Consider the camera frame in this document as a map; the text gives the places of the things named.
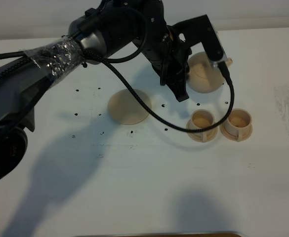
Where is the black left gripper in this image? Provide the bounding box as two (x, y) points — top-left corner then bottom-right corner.
(144, 24), (192, 102)

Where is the beige ceramic teapot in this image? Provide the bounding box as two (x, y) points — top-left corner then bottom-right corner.
(187, 52), (225, 93)

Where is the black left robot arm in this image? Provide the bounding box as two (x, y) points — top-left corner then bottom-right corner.
(0, 0), (191, 179)

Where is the beige round teapot saucer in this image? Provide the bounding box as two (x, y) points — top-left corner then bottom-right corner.
(107, 89), (149, 125)

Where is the left beige teacup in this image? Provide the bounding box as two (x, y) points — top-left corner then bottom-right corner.
(189, 110), (214, 129)

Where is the beige teacup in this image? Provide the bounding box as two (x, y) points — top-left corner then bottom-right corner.
(189, 110), (214, 129)
(222, 109), (252, 142)

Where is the left beige cup saucer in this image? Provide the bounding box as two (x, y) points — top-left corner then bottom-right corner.
(186, 120), (218, 143)

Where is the beige cup saucer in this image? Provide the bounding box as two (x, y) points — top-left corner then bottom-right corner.
(186, 120), (218, 143)
(220, 117), (252, 142)

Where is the right beige teacup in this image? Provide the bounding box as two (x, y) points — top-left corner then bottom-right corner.
(222, 109), (252, 142)

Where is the right beige cup saucer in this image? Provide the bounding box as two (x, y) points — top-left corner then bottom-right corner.
(220, 117), (252, 142)

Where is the black braided camera cable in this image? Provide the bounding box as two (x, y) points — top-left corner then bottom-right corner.
(84, 10), (235, 132)

